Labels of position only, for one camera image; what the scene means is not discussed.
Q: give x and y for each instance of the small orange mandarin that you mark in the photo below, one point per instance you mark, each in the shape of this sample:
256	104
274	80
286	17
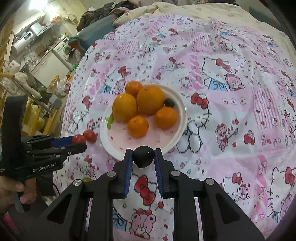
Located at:
138	126

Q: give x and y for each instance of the large orange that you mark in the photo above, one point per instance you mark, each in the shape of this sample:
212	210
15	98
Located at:
150	99

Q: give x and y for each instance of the medium orange mandarin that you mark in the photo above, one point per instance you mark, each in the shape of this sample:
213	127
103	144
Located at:
124	107

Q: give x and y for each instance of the red cherry tomato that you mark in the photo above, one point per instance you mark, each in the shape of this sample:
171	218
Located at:
90	136
78	139

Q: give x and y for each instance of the yellow wooden chair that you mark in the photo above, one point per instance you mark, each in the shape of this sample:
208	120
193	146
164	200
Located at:
37	120

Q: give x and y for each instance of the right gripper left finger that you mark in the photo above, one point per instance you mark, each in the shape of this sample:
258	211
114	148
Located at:
84	211

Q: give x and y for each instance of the white washing machine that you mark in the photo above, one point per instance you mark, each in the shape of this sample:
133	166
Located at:
62	51

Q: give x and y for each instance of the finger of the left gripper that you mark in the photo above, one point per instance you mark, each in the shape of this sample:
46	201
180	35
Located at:
46	152
46	141

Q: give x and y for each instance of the green grape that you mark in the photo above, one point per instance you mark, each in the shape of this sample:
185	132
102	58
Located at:
86	179

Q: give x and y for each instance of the Hello Kitty pink cloth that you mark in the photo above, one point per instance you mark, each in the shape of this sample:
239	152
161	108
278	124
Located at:
238	85

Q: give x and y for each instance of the left hand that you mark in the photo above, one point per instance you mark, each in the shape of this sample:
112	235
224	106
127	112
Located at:
9	187

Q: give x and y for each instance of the blue pillow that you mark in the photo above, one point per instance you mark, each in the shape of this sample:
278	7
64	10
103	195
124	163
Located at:
93	32

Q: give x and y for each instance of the pink strawberry plate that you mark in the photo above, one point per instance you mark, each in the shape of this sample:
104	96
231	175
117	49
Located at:
116	139

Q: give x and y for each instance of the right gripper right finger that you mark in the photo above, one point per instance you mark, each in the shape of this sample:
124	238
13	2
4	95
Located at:
202	203

